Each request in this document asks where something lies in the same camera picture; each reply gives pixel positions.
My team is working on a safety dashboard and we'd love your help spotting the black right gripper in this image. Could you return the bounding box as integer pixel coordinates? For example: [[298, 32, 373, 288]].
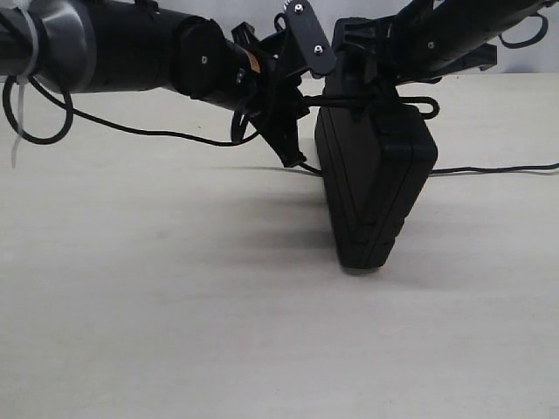
[[335, 1, 498, 109]]

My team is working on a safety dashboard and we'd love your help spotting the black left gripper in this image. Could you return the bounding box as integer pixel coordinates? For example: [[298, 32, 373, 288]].
[[231, 24, 311, 168]]

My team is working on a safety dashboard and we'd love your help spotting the black cord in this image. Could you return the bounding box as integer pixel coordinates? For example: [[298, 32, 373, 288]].
[[300, 92, 559, 177]]

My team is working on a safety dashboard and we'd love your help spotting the black plastic case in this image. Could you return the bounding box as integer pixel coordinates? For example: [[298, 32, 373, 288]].
[[314, 51, 438, 271]]

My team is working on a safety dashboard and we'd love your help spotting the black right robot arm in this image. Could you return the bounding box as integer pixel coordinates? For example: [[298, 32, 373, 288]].
[[328, 1, 555, 106]]

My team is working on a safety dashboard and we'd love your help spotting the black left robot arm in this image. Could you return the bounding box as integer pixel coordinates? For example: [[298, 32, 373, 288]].
[[1, 1, 309, 168]]

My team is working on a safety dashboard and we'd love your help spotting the white curtain backdrop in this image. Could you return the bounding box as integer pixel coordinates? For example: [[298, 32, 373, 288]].
[[0, 0, 559, 95]]

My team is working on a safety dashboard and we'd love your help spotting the white zip tie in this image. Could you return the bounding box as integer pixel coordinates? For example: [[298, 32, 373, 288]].
[[10, 1, 39, 168]]

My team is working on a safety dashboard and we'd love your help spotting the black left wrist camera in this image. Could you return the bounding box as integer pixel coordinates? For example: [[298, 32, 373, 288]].
[[273, 0, 336, 80]]

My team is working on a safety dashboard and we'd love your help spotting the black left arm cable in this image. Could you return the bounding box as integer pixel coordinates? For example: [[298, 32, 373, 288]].
[[2, 73, 280, 148]]

